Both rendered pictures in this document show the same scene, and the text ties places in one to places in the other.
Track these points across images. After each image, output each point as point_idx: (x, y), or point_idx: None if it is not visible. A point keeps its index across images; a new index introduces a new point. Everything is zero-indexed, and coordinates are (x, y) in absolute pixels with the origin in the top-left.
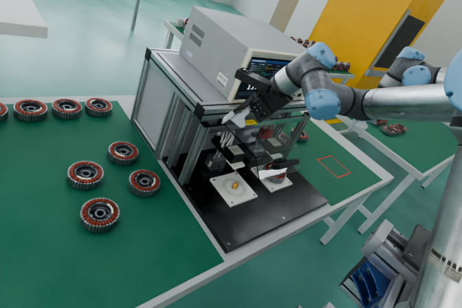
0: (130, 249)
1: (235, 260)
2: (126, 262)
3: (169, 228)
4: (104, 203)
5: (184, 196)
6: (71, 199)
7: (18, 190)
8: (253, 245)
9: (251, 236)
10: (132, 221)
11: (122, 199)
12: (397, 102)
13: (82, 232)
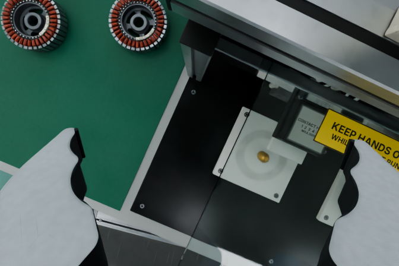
0: (35, 95)
1: (133, 223)
2: (18, 106)
3: (105, 114)
4: (45, 10)
5: (179, 93)
6: None
7: None
8: (179, 234)
9: (184, 228)
10: (73, 63)
11: (94, 22)
12: None
13: None
